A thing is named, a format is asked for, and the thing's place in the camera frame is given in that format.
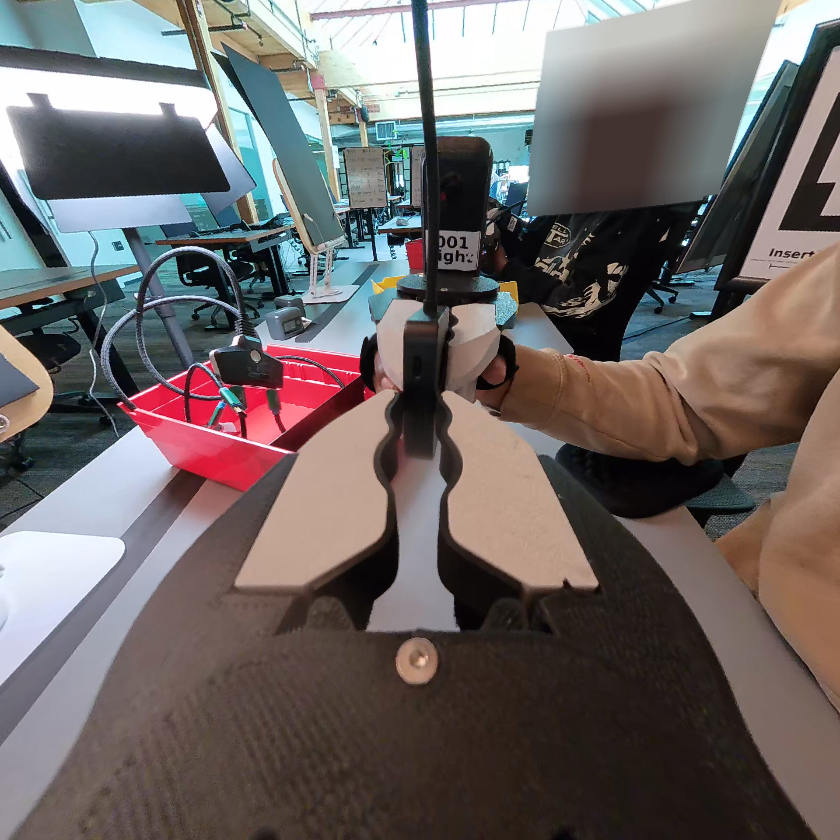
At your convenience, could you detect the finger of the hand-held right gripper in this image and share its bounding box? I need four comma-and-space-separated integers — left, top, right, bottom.
375, 302, 411, 395
449, 303, 501, 403

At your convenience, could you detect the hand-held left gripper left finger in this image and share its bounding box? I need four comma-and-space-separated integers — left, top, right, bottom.
234, 392, 399, 634

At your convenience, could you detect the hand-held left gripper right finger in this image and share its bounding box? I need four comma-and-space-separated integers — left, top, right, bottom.
436, 392, 599, 632

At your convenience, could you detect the red storage bin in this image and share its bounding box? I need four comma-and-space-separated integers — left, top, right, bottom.
118, 346, 375, 492

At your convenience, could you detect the person's right forearm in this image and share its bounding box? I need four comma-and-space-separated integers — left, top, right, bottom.
502, 243, 840, 463

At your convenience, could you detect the person's right hand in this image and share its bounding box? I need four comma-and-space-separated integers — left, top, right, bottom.
486, 331, 526, 409

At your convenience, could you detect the small yellow bin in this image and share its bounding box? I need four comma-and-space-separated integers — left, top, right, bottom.
371, 279, 521, 306

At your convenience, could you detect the white tablet stand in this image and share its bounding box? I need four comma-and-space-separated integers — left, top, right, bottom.
0, 530, 127, 670
302, 246, 361, 305

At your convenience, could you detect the small grey device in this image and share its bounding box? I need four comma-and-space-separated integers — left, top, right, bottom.
266, 294, 309, 341

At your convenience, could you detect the black chair armrest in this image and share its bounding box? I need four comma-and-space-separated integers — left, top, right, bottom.
554, 445, 756, 519

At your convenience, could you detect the wooden board with black panel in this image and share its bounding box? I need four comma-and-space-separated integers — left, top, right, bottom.
210, 42, 347, 257
0, 325, 55, 442

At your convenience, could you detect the wooden top office desk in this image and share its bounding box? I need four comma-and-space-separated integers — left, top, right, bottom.
0, 264, 142, 414
156, 225, 298, 306

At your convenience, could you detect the black framed panel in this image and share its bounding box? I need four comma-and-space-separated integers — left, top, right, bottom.
676, 60, 802, 275

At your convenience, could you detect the person's beige hoodie torso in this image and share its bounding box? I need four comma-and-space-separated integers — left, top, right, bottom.
715, 420, 840, 710

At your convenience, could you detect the black framed marker sign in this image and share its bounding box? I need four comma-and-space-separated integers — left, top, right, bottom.
714, 18, 840, 303

